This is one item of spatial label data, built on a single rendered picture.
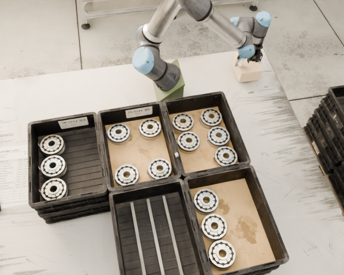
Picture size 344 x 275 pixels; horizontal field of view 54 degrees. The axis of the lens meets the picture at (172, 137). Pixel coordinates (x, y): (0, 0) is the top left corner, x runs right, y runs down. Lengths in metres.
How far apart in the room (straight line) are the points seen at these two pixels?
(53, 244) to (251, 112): 1.17
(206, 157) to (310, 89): 1.75
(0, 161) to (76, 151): 0.41
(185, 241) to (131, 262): 0.22
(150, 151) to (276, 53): 2.03
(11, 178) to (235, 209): 1.03
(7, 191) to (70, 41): 1.88
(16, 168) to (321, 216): 1.44
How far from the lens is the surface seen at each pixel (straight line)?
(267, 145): 1.79
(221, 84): 1.98
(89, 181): 1.50
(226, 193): 1.48
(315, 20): 3.80
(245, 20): 1.75
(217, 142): 1.55
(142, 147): 1.55
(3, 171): 1.79
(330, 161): 2.42
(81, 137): 1.62
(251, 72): 1.95
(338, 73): 3.35
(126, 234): 1.40
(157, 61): 1.68
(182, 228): 1.40
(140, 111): 1.58
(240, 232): 1.43
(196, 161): 1.52
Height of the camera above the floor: 2.17
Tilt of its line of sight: 58 degrees down
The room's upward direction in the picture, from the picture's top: 4 degrees clockwise
